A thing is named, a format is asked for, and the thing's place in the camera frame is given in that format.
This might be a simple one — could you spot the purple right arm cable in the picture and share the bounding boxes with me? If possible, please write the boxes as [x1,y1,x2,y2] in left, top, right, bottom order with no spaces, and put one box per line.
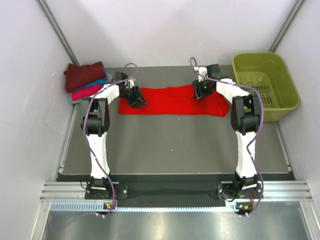
[189,57,266,218]

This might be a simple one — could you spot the light blue folded t shirt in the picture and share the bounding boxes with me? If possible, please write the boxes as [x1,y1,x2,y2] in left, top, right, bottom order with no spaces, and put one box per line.
[67,68,113,105]

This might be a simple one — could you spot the grey slotted cable duct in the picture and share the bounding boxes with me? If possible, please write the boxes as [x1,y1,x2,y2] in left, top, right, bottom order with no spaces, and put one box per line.
[50,201,239,213]

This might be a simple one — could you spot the green plastic laundry basket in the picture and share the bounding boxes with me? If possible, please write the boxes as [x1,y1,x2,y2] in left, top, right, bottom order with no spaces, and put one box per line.
[231,52,301,122]

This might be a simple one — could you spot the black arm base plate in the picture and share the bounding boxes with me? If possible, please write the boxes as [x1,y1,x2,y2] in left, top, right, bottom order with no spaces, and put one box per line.
[84,173,265,208]

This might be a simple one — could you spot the dark red folded t shirt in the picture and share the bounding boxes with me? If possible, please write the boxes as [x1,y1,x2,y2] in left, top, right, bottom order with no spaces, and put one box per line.
[63,61,107,93]

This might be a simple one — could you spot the teal folded t shirt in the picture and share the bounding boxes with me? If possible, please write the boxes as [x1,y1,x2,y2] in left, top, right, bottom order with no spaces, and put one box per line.
[75,76,108,91]

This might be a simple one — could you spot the pink folded t shirt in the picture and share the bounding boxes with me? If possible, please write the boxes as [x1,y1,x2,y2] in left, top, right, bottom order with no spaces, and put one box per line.
[71,85,104,102]

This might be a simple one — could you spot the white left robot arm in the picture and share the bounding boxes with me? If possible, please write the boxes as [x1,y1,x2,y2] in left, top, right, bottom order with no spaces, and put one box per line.
[80,71,148,200]

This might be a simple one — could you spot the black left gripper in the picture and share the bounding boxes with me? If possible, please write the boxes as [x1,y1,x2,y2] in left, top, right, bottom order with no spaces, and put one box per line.
[120,85,148,109]

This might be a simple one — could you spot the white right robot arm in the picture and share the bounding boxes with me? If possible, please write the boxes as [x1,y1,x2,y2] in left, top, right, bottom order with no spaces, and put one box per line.
[191,64,264,202]

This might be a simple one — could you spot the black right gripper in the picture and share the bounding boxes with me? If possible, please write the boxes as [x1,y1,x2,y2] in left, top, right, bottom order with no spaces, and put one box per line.
[191,77,213,100]

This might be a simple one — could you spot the aluminium frame rail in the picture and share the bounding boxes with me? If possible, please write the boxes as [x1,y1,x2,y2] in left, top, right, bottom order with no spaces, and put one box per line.
[40,181,312,201]

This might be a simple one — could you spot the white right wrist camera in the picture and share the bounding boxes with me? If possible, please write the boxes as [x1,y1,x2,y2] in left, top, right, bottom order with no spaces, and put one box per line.
[193,66,208,82]

